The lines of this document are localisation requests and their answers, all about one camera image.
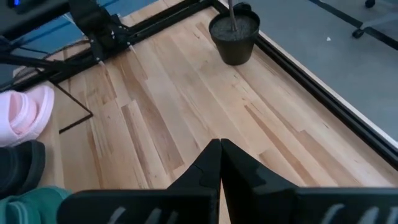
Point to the teal rubber slide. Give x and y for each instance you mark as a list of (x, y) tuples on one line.
[(31, 205)]

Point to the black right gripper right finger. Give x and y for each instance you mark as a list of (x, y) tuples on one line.
[(248, 193)]

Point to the office chair with castors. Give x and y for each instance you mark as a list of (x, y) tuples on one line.
[(358, 32)]

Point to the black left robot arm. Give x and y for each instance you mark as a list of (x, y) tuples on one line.
[(34, 15)]

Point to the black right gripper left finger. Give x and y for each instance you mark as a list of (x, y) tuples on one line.
[(205, 171)]

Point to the wooden shelf with black frame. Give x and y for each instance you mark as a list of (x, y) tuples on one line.
[(51, 161)]

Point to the black rubber slide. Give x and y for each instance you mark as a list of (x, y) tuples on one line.
[(18, 168)]

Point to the pink rubber slide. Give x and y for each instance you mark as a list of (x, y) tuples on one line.
[(28, 118)]

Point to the black aluminium table frame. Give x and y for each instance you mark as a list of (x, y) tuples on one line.
[(311, 84)]

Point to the black plant pot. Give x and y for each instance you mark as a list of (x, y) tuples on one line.
[(234, 49)]

